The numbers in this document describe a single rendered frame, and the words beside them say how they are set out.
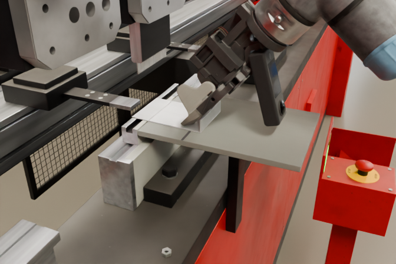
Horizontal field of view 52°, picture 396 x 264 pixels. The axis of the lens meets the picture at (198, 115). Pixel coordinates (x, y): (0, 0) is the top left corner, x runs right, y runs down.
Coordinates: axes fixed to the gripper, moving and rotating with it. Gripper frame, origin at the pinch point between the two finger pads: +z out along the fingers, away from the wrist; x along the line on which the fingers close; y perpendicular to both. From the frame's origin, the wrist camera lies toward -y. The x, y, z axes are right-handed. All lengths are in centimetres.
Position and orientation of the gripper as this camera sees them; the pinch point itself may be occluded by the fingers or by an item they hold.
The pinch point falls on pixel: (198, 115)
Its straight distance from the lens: 69.5
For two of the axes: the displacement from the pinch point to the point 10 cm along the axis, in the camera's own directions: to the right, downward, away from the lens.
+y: -6.8, -7.3, -0.1
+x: -4.3, 4.1, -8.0
